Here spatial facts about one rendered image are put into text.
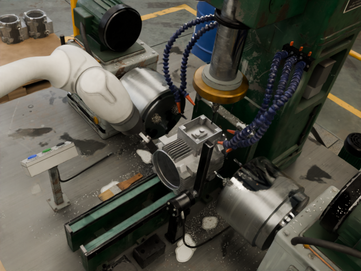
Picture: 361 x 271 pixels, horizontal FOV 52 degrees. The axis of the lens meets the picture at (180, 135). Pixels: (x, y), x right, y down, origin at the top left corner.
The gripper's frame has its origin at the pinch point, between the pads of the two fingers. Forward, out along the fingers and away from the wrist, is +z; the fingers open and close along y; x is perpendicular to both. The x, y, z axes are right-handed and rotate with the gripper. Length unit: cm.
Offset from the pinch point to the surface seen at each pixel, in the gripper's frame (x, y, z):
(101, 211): 27.4, -1.5, 5.6
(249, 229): -3.1, -41.4, 7.0
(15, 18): -1, 251, 91
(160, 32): -105, 213, 188
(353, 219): -21, -61, -12
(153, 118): -8.9, 13.7, 9.4
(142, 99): -10.6, 18.8, 2.4
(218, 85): -27.2, -9.4, -13.0
